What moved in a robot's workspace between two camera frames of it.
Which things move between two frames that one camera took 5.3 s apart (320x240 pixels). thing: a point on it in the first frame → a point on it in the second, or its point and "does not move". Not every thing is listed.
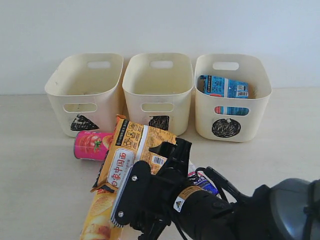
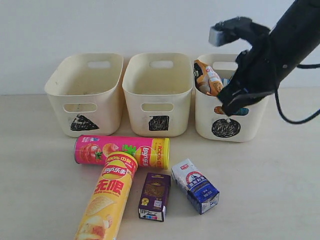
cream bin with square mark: x=157 y=91 does not move
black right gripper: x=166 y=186 → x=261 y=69
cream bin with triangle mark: x=82 y=90 does not move
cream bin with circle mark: x=237 y=120 does not move
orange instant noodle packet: x=131 y=142 → x=207 y=80
